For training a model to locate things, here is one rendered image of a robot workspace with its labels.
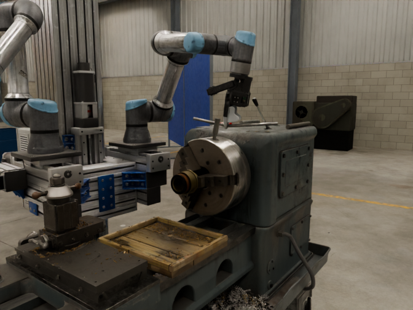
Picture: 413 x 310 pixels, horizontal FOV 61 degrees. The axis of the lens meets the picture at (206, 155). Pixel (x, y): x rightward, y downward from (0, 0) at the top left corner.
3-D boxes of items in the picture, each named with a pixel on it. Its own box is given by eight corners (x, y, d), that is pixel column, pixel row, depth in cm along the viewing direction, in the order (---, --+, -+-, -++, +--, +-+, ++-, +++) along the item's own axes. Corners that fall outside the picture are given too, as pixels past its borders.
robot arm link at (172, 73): (141, 112, 200) (166, 25, 164) (165, 112, 208) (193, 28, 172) (147, 127, 193) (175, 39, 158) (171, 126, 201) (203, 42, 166)
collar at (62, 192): (63, 190, 105) (62, 181, 105) (78, 194, 101) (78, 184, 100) (37, 196, 99) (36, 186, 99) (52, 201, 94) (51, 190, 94)
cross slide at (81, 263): (59, 238, 118) (58, 226, 118) (149, 277, 93) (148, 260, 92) (8, 256, 105) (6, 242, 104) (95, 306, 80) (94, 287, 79)
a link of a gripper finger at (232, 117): (235, 131, 133) (240, 107, 131) (220, 128, 135) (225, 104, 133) (237, 131, 136) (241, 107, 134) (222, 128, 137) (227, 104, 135)
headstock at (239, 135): (241, 184, 219) (243, 122, 213) (316, 197, 191) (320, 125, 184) (179, 208, 172) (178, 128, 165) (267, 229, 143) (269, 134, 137)
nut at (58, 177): (60, 182, 102) (59, 171, 102) (67, 184, 100) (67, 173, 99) (47, 186, 99) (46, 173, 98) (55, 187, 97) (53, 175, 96)
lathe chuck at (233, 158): (181, 195, 161) (191, 128, 152) (239, 221, 143) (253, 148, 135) (168, 200, 154) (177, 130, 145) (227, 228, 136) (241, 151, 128)
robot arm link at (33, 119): (44, 131, 147) (42, 98, 145) (20, 130, 152) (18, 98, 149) (65, 128, 158) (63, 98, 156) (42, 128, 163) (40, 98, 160)
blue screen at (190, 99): (155, 147, 1025) (153, 65, 988) (182, 146, 1048) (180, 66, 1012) (190, 176, 636) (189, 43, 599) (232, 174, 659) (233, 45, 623)
